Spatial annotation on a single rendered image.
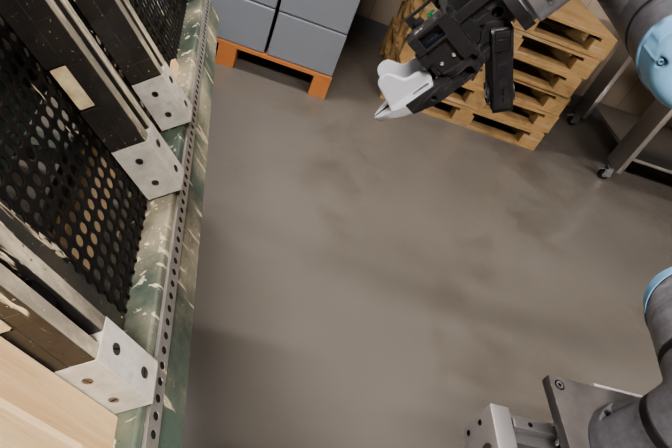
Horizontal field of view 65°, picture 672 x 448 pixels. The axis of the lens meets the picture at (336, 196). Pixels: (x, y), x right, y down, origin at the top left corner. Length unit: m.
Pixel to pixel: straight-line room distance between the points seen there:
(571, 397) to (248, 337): 1.30
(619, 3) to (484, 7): 0.13
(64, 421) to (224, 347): 1.26
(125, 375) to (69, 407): 0.07
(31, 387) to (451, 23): 0.60
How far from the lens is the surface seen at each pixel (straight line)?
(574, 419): 0.91
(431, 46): 0.61
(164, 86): 1.19
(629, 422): 0.87
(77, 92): 0.96
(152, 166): 1.02
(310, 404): 1.93
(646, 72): 0.52
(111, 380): 0.74
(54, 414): 0.72
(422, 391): 2.14
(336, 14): 3.19
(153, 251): 0.97
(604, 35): 3.83
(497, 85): 0.66
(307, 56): 3.30
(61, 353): 0.70
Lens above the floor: 1.63
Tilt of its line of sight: 38 degrees down
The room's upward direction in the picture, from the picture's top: 25 degrees clockwise
